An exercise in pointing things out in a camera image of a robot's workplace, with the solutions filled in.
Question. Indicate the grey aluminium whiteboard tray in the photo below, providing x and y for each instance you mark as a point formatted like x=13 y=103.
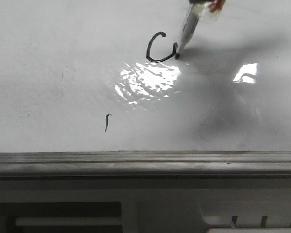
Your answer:
x=144 y=163

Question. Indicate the red magnet taped to marker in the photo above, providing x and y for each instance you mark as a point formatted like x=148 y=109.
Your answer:
x=216 y=5

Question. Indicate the white whiteboard marker pen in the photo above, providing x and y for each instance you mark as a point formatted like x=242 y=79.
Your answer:
x=195 y=10

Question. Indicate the white whiteboard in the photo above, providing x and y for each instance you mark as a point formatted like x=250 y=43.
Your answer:
x=74 y=77

